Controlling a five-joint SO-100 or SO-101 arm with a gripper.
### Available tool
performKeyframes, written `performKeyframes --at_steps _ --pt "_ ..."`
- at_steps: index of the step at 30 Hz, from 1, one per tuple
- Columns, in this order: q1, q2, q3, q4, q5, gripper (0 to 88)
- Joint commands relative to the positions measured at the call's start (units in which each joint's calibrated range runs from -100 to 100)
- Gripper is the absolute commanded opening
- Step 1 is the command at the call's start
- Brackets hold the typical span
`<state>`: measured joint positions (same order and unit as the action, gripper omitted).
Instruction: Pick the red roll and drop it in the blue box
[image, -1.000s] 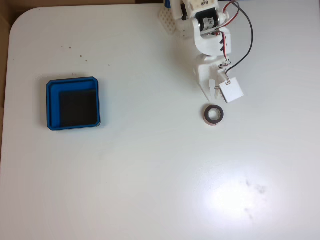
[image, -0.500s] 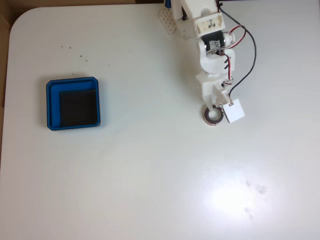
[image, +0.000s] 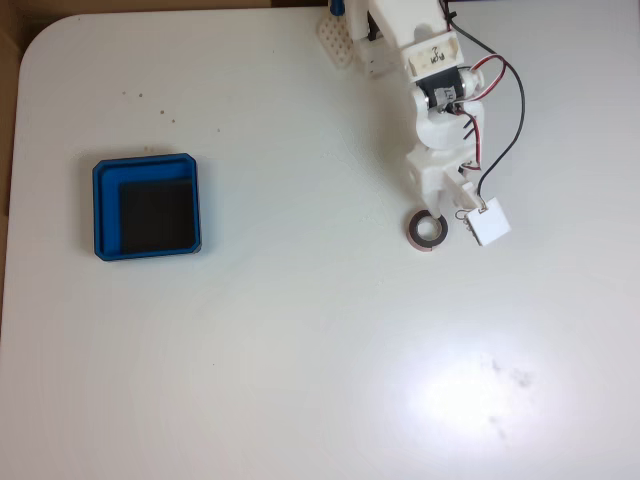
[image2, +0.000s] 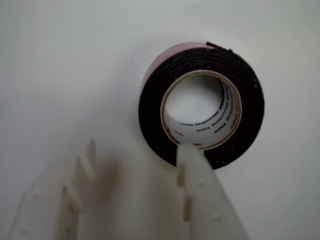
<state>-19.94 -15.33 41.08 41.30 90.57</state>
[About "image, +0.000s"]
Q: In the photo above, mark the red double-sided tape roll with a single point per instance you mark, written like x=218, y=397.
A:
x=416, y=240

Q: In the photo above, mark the white square camera box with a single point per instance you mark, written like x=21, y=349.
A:
x=490, y=222

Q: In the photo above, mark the blue table clamp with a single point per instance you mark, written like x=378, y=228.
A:
x=337, y=6

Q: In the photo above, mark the blue square box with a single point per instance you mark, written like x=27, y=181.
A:
x=107, y=210

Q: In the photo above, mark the white perforated base plate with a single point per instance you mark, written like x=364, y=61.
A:
x=336, y=42

